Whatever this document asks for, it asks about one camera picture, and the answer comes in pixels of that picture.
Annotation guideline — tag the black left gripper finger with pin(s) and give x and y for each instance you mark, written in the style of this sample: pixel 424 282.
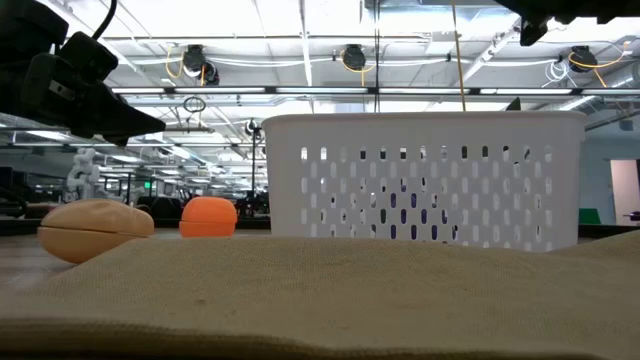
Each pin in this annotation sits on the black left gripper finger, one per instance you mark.
pixel 120 117
pixel 125 140

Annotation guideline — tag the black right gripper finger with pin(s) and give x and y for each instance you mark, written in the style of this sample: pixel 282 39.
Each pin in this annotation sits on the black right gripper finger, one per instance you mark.
pixel 532 31

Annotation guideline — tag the tan toy potato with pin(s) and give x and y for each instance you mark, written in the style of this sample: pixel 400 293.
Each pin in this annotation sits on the tan toy potato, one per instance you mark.
pixel 90 230

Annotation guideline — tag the orange toy fruit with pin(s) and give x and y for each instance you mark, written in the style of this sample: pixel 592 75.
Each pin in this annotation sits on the orange toy fruit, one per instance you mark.
pixel 207 217

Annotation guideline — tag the purple toy grapes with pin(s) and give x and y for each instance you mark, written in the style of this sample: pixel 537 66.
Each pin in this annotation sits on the purple toy grapes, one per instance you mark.
pixel 413 200

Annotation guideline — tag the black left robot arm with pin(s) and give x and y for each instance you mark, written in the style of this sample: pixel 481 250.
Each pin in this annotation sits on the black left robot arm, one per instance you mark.
pixel 20 20

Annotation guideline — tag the white humanoid robot figure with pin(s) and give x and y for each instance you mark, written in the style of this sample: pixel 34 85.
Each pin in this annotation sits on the white humanoid robot figure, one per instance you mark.
pixel 82 175

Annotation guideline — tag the black stand pole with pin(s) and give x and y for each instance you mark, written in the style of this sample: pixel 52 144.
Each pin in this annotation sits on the black stand pole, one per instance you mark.
pixel 254 160

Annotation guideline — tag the white perforated plastic basket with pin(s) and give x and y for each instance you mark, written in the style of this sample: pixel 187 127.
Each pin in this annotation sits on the white perforated plastic basket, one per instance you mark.
pixel 425 130

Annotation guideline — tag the green box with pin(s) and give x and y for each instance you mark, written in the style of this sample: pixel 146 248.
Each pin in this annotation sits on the green box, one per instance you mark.
pixel 590 216

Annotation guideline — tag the long ceiling light strip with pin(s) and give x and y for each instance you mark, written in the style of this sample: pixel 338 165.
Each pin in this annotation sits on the long ceiling light strip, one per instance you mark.
pixel 320 91

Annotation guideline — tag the olive folded cloth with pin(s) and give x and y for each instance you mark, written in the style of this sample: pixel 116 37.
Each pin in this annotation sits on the olive folded cloth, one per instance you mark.
pixel 320 300

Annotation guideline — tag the black aluminium table frame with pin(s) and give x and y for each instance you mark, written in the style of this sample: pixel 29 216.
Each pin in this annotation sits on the black aluminium table frame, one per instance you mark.
pixel 250 227

